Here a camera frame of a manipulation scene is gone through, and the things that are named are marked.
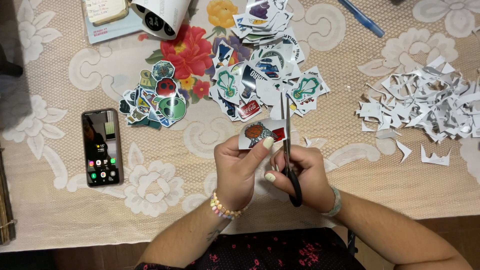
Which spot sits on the person's left hand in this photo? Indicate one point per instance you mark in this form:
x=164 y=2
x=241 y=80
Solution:
x=232 y=176

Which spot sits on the person's right hand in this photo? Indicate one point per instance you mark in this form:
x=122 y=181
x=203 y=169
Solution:
x=311 y=180

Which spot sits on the sticker sheet piece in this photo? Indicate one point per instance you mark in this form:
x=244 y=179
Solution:
x=258 y=133

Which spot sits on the small white paper scrap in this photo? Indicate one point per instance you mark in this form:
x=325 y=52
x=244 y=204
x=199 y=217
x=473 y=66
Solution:
x=308 y=142

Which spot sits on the lace floral tablecloth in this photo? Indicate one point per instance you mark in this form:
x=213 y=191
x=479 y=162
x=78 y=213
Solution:
x=240 y=112

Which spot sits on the person's dark floral dress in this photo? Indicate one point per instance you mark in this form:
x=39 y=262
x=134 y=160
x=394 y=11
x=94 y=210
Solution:
x=277 y=251

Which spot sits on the curved white paper scrap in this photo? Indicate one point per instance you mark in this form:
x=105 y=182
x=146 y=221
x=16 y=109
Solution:
x=404 y=150

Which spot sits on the pile of trimmed stickers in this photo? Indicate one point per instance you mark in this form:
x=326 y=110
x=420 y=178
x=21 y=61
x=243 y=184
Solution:
x=155 y=98

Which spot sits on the pile of uncut stickers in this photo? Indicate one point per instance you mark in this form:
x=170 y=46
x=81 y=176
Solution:
x=262 y=63

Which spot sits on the jagged white paper scrap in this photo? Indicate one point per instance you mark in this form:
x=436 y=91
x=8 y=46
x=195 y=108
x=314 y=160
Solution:
x=435 y=157

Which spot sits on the black smartphone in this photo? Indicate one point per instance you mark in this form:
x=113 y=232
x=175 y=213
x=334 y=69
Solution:
x=102 y=148

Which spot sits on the pile of white paper scraps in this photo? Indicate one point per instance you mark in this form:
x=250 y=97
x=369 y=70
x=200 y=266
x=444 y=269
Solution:
x=423 y=101

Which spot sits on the blue pen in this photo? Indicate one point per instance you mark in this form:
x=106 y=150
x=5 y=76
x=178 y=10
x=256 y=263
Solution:
x=362 y=17

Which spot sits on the rolled sticker sheet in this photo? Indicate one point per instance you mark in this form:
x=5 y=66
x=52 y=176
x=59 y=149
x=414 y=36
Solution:
x=159 y=17

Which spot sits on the plastic sleeve with paper pack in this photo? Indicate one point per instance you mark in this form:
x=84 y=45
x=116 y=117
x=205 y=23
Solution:
x=108 y=18

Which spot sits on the woven wicker object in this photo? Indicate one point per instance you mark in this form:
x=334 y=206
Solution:
x=5 y=202

